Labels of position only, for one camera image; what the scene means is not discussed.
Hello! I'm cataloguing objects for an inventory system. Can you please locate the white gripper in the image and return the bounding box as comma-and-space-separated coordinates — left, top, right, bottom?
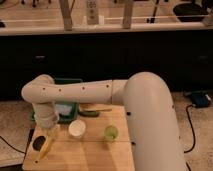
33, 102, 60, 137

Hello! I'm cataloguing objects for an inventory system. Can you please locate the yellow banana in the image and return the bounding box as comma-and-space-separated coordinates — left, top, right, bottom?
35, 132, 56, 163

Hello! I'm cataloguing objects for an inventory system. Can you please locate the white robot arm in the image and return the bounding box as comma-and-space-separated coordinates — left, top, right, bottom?
21, 72, 187, 171

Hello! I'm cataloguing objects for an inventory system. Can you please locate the white paper cup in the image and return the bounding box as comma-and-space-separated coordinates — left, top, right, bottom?
68, 120, 86, 139

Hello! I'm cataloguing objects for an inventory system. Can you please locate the green plastic cup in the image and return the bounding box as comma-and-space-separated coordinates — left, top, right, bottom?
104, 125, 118, 142

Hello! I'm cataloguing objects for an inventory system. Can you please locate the green plastic tray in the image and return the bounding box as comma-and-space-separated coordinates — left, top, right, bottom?
29, 77, 84, 123

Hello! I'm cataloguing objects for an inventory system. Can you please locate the light blue sponge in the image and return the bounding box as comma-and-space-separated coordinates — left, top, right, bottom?
56, 104, 72, 116

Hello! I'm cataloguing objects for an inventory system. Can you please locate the green cucumber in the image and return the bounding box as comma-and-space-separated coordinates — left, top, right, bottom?
78, 110, 100, 117

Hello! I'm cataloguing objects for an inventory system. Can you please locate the wooden spatula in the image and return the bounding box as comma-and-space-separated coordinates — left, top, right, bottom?
79, 104, 112, 112

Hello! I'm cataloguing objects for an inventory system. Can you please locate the blue device on floor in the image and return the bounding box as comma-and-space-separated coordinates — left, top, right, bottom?
190, 93, 211, 108

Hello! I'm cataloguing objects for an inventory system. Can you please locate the black cable at left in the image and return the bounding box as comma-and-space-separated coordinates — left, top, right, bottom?
0, 128, 36, 155

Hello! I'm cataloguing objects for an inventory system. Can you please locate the black cable on floor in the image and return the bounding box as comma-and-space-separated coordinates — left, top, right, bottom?
183, 103, 197, 154

